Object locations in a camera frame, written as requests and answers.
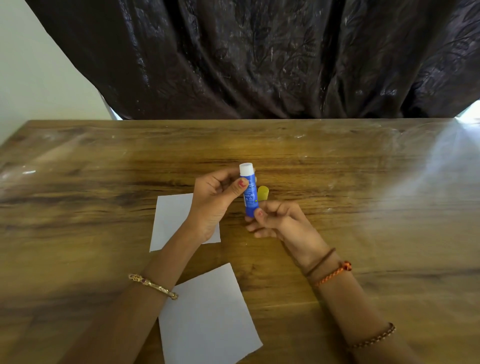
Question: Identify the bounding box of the person's right forearm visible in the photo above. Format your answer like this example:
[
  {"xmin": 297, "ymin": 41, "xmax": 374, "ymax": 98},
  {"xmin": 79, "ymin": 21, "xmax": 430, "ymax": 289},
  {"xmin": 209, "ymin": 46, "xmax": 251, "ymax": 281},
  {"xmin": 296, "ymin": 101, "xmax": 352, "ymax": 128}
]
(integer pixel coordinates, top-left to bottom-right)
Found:
[{"xmin": 303, "ymin": 249, "xmax": 426, "ymax": 364}]

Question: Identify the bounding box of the person's right hand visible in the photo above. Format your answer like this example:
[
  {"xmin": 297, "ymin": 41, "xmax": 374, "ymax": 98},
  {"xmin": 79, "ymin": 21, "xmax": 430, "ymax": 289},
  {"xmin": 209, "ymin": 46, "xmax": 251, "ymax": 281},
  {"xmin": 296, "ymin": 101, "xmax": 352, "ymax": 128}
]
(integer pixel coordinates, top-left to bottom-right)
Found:
[{"xmin": 245, "ymin": 200, "xmax": 335, "ymax": 271}]

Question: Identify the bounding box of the brown thread bracelet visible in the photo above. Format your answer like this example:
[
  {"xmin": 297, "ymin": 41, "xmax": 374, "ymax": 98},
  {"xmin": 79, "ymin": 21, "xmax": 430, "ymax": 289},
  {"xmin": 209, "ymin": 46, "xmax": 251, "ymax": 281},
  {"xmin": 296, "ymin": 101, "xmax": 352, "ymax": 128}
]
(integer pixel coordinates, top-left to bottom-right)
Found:
[{"xmin": 304, "ymin": 247, "xmax": 337, "ymax": 278}]

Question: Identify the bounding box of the small white paper sheet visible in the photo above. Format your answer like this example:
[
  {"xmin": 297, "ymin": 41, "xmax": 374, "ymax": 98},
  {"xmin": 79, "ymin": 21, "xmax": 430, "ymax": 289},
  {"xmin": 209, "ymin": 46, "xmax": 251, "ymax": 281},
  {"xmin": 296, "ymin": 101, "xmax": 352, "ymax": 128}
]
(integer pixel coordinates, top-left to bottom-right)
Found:
[{"xmin": 149, "ymin": 193, "xmax": 221, "ymax": 253}]

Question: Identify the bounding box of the large white paper sheet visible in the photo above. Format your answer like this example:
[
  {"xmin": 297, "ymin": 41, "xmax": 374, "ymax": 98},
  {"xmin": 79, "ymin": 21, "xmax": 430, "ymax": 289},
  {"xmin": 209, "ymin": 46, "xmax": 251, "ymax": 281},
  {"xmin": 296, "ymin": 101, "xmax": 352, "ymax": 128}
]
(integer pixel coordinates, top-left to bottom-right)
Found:
[{"xmin": 158, "ymin": 263, "xmax": 263, "ymax": 364}]

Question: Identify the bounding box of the dark brown patterned curtain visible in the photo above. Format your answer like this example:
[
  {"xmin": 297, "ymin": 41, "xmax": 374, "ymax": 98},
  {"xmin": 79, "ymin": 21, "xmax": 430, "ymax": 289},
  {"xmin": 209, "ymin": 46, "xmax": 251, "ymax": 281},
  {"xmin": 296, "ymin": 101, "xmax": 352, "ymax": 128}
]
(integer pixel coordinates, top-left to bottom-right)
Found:
[{"xmin": 24, "ymin": 0, "xmax": 480, "ymax": 121}]

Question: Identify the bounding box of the gold bangle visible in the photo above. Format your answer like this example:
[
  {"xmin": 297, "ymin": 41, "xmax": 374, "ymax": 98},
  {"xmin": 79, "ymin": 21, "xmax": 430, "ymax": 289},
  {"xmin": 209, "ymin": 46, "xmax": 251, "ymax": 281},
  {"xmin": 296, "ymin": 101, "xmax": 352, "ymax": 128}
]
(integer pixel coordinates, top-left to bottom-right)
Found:
[{"xmin": 128, "ymin": 273, "xmax": 179, "ymax": 301}]

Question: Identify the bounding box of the orange braided thread bracelet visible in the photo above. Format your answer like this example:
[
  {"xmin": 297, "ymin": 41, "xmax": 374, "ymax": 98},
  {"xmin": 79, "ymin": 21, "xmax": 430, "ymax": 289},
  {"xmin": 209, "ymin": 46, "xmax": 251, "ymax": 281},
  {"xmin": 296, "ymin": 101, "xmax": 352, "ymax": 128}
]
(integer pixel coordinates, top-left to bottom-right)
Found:
[{"xmin": 313, "ymin": 261, "xmax": 353, "ymax": 289}]

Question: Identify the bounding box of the brown beaded bracelet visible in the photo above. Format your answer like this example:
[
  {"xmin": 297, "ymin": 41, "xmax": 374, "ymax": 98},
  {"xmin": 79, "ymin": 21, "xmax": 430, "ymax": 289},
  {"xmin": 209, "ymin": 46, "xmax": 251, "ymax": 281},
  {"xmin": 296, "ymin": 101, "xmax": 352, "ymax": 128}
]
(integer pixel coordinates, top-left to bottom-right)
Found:
[{"xmin": 347, "ymin": 322, "xmax": 397, "ymax": 351}]

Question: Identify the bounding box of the person's left hand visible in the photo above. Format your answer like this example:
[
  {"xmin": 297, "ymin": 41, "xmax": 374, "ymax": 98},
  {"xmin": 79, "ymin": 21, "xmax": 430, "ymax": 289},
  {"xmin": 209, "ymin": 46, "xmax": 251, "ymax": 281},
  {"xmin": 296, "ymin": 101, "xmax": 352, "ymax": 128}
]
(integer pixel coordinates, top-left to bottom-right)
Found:
[{"xmin": 185, "ymin": 167, "xmax": 259, "ymax": 245}]

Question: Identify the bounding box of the blue glue stick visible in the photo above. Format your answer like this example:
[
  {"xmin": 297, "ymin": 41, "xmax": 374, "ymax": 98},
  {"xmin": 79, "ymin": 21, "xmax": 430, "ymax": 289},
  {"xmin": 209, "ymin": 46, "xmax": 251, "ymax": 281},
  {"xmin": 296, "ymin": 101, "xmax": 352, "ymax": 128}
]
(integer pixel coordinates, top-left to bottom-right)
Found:
[{"xmin": 239, "ymin": 163, "xmax": 260, "ymax": 219}]

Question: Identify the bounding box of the person's left forearm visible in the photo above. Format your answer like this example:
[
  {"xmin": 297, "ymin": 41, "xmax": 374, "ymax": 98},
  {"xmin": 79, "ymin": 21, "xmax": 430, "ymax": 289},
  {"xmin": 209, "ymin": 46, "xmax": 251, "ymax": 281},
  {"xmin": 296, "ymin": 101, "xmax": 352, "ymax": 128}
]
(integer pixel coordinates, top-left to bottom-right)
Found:
[{"xmin": 56, "ymin": 224, "xmax": 215, "ymax": 364}]

